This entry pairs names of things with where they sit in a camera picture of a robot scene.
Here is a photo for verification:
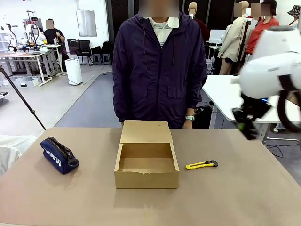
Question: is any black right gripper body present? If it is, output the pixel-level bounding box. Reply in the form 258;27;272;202
232;93;271;121

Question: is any yellow black utility knife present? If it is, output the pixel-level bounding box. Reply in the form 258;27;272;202
186;160;219;170

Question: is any brown cardboard box with lid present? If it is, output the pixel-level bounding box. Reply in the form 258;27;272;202
114;119;180;189

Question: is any black backpack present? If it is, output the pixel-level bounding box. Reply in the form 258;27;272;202
192;105;214;129

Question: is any mannequin in beige coat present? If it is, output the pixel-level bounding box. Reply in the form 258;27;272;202
217;1;253;76

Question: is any mannequin in red t-shirt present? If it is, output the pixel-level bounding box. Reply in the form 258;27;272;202
246;0;280;55

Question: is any person in purple jacket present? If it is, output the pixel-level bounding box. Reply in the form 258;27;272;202
112;10;208;129

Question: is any mannequin with bucket hat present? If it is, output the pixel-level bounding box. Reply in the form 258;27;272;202
287;5;301;28

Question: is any mannequin in dark red sweater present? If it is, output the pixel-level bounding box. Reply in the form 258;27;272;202
188;2;210;45

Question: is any black office chair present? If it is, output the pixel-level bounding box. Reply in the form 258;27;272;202
76;40;93;66

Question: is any white air purifier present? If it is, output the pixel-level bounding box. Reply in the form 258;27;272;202
64;58;83;86

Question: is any navy blue zip pencil case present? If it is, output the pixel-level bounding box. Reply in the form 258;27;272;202
40;137;79;175

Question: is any background person in black shirt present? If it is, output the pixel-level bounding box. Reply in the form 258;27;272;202
43;18;65;46

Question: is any black tripod leg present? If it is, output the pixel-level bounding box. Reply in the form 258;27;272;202
0;65;47;131

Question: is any white background workbench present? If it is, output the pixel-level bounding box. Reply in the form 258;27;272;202
0;44;63;86

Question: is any white cloth cover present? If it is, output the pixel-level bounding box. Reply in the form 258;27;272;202
0;134;39;177

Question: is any grey wall panel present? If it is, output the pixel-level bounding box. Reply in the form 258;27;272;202
75;9;97;37

